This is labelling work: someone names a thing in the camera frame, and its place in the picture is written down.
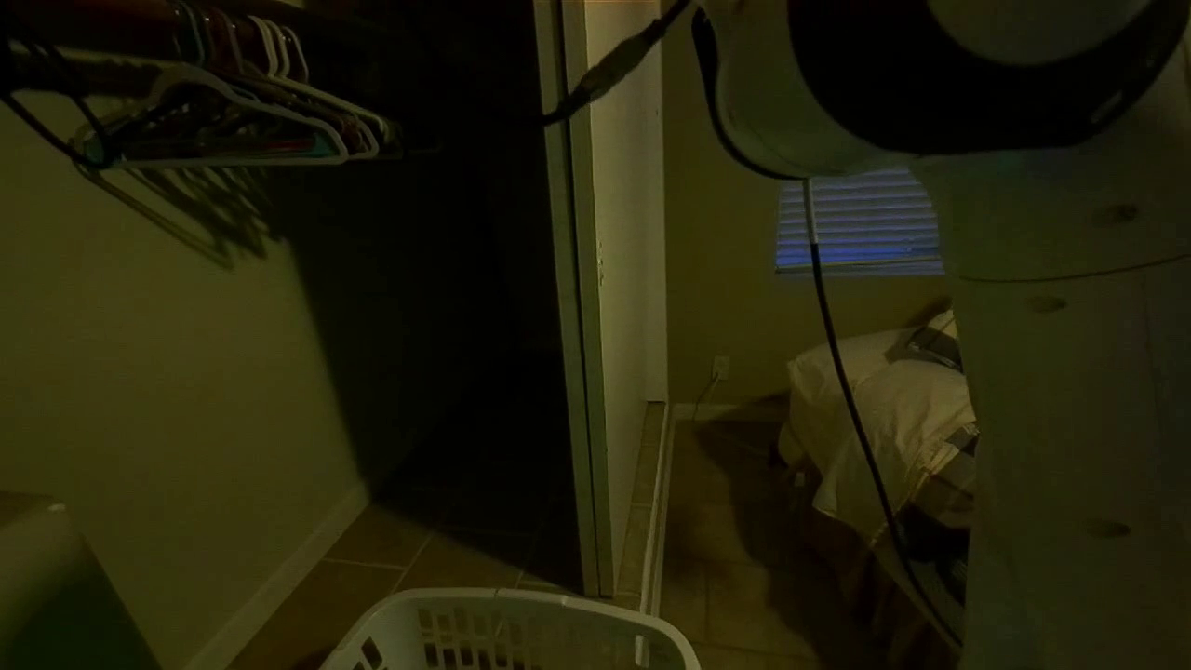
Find window blinds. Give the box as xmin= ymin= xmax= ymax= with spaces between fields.
xmin=776 ymin=167 xmax=941 ymax=276

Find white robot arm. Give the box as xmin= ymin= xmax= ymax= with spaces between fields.
xmin=696 ymin=0 xmax=1191 ymax=670

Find bed with white bedding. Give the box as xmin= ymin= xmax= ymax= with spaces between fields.
xmin=778 ymin=305 xmax=978 ymax=544

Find clothes hangers on rod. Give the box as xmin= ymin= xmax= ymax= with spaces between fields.
xmin=0 ymin=0 xmax=404 ymax=169

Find white door frame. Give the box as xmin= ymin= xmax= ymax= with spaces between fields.
xmin=545 ymin=43 xmax=670 ymax=610

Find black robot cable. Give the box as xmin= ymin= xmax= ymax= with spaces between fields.
xmin=535 ymin=0 xmax=972 ymax=653

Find white plastic laundry basket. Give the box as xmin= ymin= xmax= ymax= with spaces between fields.
xmin=319 ymin=588 xmax=705 ymax=670

